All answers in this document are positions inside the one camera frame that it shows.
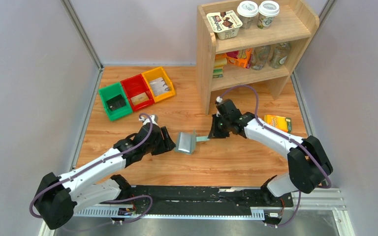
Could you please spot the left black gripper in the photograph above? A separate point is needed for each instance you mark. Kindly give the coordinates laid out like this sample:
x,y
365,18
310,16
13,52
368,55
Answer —
x,y
170,144

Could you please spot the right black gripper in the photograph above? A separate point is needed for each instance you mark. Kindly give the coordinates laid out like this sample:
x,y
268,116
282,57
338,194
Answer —
x,y
213,132

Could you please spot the green card holder wallet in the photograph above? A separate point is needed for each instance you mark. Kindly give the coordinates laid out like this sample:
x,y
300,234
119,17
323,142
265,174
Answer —
x,y
186,142

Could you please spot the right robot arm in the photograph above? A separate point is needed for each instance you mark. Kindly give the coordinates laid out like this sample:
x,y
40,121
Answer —
x,y
308,163

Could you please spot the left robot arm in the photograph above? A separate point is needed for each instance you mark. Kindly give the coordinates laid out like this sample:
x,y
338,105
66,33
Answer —
x,y
88,176

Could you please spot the card in red bin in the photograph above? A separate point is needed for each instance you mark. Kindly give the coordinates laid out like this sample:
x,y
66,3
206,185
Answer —
x,y
140,98

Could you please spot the card in yellow bin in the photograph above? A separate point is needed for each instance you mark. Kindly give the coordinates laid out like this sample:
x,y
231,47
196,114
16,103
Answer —
x,y
159,86

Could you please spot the black card in green bin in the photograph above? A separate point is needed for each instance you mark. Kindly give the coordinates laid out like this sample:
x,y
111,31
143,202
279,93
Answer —
x,y
116,102

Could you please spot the orange snack box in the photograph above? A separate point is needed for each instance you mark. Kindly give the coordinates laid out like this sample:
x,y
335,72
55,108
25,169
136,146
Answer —
x,y
282,123

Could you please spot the red plastic bin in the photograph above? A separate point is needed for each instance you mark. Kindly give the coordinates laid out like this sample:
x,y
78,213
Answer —
x,y
133,86

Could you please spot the yellow green sponge stack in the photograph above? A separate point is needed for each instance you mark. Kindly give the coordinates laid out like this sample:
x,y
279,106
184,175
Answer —
x,y
219,63

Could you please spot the yellow plastic bin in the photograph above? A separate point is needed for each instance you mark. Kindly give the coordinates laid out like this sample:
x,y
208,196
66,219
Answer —
x,y
155,73

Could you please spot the wooden shelf unit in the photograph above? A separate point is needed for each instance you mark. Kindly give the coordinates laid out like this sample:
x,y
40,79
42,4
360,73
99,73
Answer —
x,y
297,23

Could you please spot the orange box on shelf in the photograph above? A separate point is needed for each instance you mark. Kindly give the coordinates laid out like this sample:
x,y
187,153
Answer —
x,y
240,58

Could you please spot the green plastic bin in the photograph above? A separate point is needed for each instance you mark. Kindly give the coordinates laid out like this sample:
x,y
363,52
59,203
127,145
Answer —
x,y
109,92

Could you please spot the left clear glass jar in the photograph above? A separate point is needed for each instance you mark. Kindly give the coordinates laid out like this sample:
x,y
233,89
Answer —
x,y
259,57

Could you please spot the clear glass jar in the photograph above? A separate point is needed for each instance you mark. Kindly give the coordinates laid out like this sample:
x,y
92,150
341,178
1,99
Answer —
x,y
259,57
280,54

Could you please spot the right clear glass jar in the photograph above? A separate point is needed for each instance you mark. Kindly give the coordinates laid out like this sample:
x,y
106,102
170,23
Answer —
x,y
280,54

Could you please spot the Chobani yogurt tub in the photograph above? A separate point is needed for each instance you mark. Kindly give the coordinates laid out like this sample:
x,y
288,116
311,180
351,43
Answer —
x,y
224,24

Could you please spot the left white paper cup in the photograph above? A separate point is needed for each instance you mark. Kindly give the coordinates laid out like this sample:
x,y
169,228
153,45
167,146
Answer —
x,y
246,11

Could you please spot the white paper cup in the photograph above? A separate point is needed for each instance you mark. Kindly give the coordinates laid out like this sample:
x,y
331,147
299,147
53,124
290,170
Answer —
x,y
268,10
246,11

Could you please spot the right white paper cup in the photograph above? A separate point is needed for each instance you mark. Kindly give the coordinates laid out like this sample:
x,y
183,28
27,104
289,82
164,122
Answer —
x,y
268,10

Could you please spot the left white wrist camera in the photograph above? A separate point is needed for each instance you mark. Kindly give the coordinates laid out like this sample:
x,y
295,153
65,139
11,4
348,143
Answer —
x,y
145,119

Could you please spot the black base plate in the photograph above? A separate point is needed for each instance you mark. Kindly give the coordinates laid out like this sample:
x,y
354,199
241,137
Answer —
x,y
201,200

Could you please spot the aluminium frame rail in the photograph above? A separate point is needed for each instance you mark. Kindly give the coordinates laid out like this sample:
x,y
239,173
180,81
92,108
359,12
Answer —
x,y
118,201

